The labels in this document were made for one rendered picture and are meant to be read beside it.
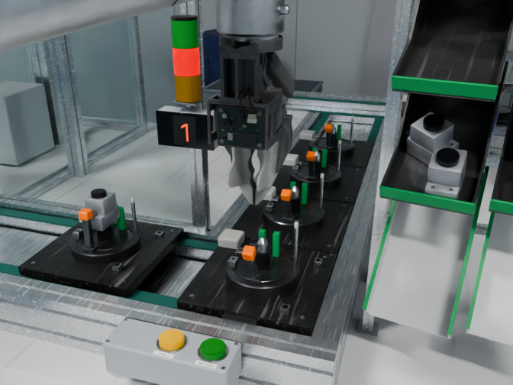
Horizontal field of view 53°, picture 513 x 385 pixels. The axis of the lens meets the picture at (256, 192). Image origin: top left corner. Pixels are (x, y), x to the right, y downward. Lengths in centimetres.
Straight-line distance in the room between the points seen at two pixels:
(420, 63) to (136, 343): 60
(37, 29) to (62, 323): 74
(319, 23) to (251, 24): 471
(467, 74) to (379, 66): 373
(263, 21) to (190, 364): 51
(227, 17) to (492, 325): 60
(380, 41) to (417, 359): 370
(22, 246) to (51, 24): 98
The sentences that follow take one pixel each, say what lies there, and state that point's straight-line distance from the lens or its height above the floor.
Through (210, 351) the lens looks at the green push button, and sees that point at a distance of 81.
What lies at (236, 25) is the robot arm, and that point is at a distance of 56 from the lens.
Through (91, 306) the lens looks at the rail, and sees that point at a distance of 96.
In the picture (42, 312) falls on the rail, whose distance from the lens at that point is 103.
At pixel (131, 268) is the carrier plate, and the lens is 102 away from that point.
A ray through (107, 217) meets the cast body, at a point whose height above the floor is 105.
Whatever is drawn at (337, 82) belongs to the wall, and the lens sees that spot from 523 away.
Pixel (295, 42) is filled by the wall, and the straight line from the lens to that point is 543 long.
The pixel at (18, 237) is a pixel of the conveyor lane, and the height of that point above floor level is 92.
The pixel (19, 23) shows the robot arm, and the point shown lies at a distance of 33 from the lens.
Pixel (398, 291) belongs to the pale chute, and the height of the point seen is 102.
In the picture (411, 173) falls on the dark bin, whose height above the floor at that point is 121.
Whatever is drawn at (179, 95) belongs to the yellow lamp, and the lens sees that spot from 101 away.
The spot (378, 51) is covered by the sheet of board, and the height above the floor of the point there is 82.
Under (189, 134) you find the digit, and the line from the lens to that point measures 102.
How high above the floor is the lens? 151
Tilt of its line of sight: 24 degrees down
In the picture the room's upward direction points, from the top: straight up
